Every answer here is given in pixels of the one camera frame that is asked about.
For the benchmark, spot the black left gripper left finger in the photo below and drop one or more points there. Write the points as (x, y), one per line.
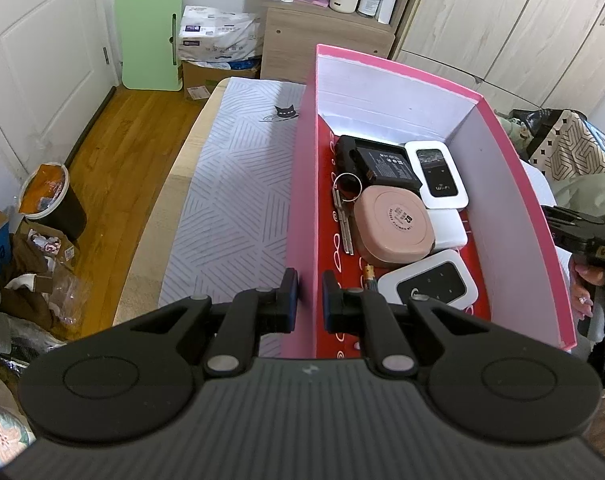
(129, 381)

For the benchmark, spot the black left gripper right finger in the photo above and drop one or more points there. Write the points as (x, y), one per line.
(485, 379)

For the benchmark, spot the pink cardboard box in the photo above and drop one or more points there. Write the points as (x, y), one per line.
(362, 95)

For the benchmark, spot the patterned tote bag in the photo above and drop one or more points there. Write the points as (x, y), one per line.
(562, 144)

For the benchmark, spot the white wifi router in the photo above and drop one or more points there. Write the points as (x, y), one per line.
(443, 276)
(441, 184)

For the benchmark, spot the white charger plug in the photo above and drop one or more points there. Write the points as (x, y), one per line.
(448, 229)

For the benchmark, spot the AA battery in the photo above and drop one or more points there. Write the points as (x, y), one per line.
(370, 280)

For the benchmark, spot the red patterned paper liner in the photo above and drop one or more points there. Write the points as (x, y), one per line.
(349, 269)

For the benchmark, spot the white patterned tablecloth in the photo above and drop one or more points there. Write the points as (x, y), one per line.
(232, 233)

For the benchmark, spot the pink round case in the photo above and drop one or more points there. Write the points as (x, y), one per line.
(391, 227)

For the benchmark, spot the black trash bin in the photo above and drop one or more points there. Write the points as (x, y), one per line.
(47, 198)

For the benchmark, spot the wooden wardrobe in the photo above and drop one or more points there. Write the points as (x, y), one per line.
(517, 53)

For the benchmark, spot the silver nail clipper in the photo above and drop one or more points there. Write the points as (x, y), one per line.
(343, 221)

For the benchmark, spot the black device case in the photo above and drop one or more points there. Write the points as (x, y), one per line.
(375, 163)

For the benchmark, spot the brown cardboard box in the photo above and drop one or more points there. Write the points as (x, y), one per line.
(199, 82)

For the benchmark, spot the white cylinder bottle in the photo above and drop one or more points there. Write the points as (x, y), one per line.
(385, 11)

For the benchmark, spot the white door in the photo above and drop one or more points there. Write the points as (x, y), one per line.
(55, 74)

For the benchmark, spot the white plastic package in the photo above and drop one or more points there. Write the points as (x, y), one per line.
(214, 36)

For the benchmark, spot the green folding board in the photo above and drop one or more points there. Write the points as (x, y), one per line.
(148, 30)

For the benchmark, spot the wooden shelf cabinet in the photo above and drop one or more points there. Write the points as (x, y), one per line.
(294, 29)

